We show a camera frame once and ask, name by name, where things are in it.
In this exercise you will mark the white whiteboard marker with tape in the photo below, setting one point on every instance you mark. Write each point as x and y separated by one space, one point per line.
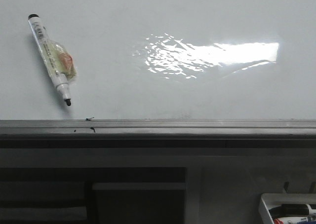
58 62

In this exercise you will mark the white whiteboard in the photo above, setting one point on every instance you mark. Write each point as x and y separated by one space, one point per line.
163 59

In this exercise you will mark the dark cabinet panel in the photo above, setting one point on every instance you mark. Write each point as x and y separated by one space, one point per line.
140 203

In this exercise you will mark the white plastic marker tray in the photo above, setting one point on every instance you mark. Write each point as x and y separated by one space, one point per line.
271 200

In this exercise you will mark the black capped marker in tray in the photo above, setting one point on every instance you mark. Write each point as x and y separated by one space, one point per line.
293 210

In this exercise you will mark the red and blue marker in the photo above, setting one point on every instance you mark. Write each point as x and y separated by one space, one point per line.
295 220

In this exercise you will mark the grey aluminium whiteboard frame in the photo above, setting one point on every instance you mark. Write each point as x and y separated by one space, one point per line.
157 133

